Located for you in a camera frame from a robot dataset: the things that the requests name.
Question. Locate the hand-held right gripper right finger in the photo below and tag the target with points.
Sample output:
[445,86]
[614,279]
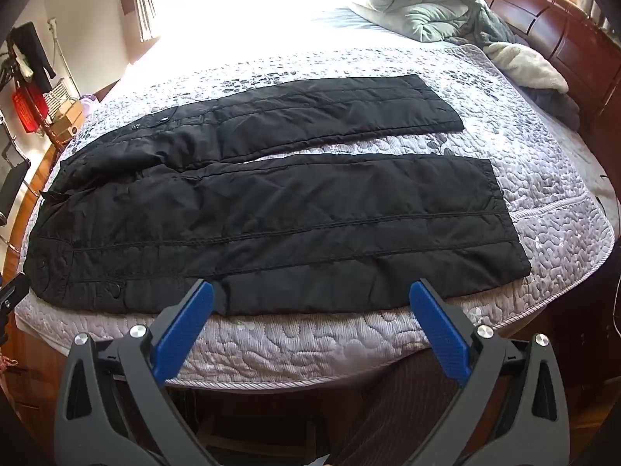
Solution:
[436,325]

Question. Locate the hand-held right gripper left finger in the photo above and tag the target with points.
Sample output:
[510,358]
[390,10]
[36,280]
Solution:
[187,327]

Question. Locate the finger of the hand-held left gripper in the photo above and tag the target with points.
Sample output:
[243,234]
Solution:
[14,293]

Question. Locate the black pants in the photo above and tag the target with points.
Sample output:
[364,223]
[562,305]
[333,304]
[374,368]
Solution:
[291,223]

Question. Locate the black folding chair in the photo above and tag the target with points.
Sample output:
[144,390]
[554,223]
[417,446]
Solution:
[12,179]

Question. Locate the grey quilted leaf-print bedspread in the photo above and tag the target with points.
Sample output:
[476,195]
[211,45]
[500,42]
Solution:
[533,204]

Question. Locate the cardboard box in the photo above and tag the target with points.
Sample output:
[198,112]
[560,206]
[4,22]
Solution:
[65,121]

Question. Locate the red bag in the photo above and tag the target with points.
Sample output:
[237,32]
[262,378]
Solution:
[29,107]

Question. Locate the striped white bag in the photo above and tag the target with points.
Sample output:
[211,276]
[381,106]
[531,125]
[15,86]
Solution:
[58,94]

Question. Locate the small purple container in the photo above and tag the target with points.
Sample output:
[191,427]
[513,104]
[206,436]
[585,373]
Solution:
[88,101]

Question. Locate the black garment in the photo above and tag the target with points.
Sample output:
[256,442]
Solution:
[34,53]

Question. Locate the white metal stand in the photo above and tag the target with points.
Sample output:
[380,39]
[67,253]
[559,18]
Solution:
[62,53]

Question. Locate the dark grey blanket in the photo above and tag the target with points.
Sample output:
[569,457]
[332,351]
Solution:
[558,104]

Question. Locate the white fleece blanket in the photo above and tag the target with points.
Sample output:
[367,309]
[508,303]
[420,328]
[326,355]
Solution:
[529,65]

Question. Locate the grey-green comforter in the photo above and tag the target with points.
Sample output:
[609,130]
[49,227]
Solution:
[422,19]

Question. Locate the striped curtain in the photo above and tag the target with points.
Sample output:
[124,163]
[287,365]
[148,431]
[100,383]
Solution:
[143,5]

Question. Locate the pale bed sheet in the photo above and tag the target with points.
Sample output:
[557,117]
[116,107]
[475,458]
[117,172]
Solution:
[291,24]

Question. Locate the wooden headboard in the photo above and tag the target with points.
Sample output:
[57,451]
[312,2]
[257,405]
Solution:
[572,24]

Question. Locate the wooden bed frame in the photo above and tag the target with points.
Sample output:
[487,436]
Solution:
[29,194]

